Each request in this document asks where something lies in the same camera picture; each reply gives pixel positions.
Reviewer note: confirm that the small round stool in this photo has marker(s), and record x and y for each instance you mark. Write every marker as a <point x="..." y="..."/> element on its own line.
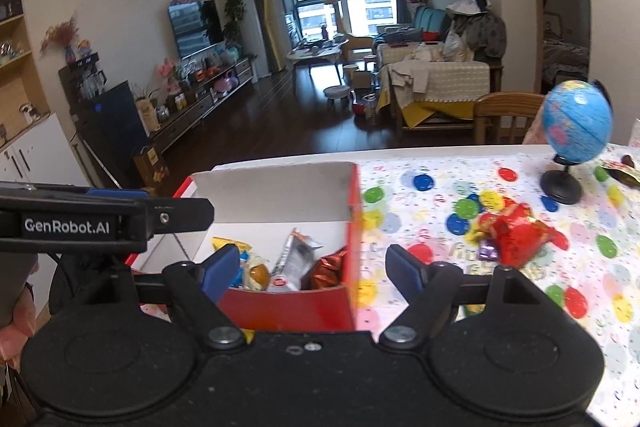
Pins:
<point x="338" y="94"/>

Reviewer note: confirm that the person left hand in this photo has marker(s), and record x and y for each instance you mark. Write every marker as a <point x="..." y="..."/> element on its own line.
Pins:
<point x="14" y="336"/>

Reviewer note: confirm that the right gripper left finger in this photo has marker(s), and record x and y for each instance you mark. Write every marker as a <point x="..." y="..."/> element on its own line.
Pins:
<point x="195" y="289"/>

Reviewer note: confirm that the white red snack packet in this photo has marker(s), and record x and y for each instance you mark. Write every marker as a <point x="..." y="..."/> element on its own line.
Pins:
<point x="296" y="259"/>

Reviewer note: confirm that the white cabinet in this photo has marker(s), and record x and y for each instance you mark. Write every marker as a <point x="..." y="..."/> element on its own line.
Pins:
<point x="42" y="154"/>

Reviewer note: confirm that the clear pastry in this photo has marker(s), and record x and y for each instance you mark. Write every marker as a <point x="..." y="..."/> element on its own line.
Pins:
<point x="256" y="275"/>

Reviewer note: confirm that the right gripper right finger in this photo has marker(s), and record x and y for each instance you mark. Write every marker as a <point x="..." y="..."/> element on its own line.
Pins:
<point x="430" y="292"/>

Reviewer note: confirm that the sofa with cream cover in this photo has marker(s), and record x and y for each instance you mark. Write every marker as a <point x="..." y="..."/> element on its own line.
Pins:
<point x="435" y="82"/>

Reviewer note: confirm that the large red snack bag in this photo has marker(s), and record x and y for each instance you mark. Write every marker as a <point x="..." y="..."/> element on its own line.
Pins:
<point x="518" y="234"/>

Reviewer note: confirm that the red white cardboard box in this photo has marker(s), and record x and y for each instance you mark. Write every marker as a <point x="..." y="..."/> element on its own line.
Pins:
<point x="260" y="207"/>

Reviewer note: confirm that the balloon print tablecloth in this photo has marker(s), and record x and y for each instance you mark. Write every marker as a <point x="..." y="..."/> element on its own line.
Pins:
<point x="479" y="206"/>

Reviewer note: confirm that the tv cabinet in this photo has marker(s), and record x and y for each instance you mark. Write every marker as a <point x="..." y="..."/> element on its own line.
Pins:
<point x="205" y="97"/>

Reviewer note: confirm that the purple candy packet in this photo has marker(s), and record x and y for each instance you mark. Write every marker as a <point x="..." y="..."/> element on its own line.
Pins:
<point x="488" y="251"/>

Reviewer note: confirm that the wooden chair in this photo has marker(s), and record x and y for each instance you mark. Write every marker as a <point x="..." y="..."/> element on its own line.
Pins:
<point x="504" y="117"/>

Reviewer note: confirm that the brown paper bag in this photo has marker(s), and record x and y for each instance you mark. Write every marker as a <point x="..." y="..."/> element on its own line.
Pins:
<point x="151" y="167"/>

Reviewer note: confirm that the wrapper near lamp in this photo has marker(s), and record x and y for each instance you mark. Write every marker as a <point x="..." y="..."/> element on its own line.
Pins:
<point x="623" y="171"/>

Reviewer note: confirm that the television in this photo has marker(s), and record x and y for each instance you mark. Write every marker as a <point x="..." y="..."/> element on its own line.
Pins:
<point x="196" y="26"/>

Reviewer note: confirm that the round coffee table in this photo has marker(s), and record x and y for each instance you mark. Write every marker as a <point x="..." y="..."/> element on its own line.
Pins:
<point x="330" y="53"/>

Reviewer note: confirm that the blue snack packet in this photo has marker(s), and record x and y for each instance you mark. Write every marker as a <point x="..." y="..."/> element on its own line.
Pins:
<point x="238" y="280"/>

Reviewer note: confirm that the dark red snack bag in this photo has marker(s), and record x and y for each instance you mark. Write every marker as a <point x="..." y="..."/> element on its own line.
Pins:
<point x="326" y="272"/>

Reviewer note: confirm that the yellow gold snack packet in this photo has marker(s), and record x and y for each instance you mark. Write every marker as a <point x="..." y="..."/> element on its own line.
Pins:
<point x="219" y="243"/>

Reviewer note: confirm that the blue desk globe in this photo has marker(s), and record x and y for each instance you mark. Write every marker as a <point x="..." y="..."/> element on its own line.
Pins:
<point x="578" y="121"/>

